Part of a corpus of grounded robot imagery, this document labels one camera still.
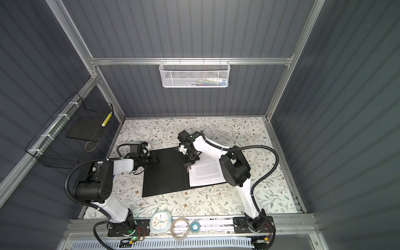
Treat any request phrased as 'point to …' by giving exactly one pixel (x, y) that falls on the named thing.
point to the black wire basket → (53, 149)
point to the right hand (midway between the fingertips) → (187, 167)
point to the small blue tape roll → (195, 226)
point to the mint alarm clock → (160, 222)
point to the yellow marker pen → (107, 119)
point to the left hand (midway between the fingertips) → (158, 158)
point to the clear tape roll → (179, 228)
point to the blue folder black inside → (168, 175)
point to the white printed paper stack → (208, 170)
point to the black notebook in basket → (87, 128)
